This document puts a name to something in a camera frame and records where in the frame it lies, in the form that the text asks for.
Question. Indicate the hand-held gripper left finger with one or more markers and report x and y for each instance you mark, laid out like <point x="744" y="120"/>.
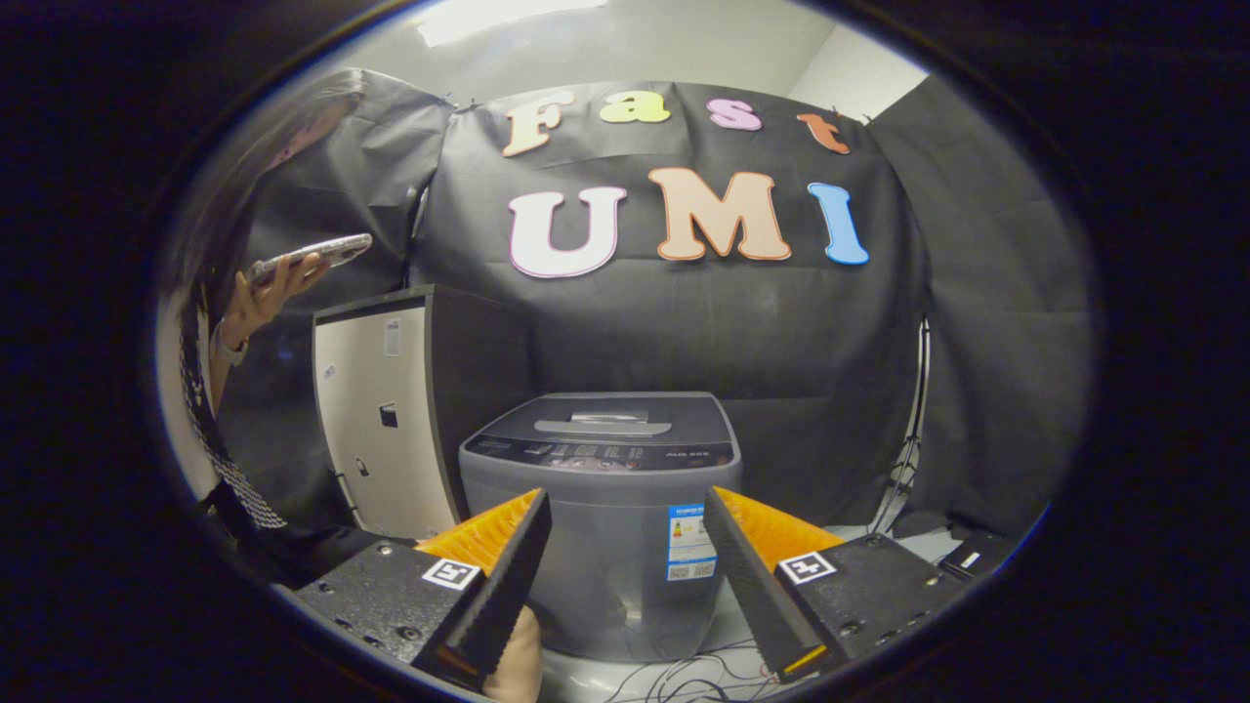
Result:
<point x="508" y="576"/>

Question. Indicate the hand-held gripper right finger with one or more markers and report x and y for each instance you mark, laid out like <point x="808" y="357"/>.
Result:
<point x="757" y="576"/>

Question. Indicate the grey washing machine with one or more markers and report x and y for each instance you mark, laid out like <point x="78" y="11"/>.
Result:
<point x="605" y="547"/>

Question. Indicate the dark glass washing machine lid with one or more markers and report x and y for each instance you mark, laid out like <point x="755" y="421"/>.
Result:
<point x="605" y="408"/>

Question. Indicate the white and black cabinet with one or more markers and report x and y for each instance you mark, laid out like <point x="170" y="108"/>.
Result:
<point x="381" y="439"/>

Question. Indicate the black box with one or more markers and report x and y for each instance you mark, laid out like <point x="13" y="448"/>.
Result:
<point x="977" y="558"/>

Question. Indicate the black tripod stand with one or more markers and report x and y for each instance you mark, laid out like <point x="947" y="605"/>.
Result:
<point x="920" y="391"/>

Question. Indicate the black backdrop cloth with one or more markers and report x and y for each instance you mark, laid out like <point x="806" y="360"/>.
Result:
<point x="781" y="322"/>

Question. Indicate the white wristwatch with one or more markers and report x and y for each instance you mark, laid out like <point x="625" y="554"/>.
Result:
<point x="230" y="347"/>

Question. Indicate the silver smartphone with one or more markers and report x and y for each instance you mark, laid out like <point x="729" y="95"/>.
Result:
<point x="312" y="254"/>

